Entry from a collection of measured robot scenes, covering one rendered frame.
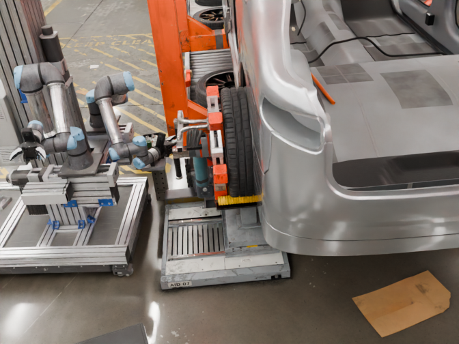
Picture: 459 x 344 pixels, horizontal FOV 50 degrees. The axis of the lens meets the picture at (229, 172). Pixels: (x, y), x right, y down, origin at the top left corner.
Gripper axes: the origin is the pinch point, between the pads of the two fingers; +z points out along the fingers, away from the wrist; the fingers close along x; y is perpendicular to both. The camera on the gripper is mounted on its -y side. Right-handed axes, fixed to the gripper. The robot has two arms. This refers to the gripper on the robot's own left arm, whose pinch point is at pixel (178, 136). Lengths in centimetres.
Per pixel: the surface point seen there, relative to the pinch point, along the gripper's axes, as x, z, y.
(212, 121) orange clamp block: 43, -12, -30
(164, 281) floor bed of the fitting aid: 24, -49, 75
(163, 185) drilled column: -46, 16, 69
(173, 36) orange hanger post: -20, 24, -54
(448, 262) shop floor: 154, 82, 83
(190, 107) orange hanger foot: -18.2, 30.0, -2.2
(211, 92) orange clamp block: 14.4, 18.7, -27.0
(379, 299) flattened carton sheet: 134, 26, 82
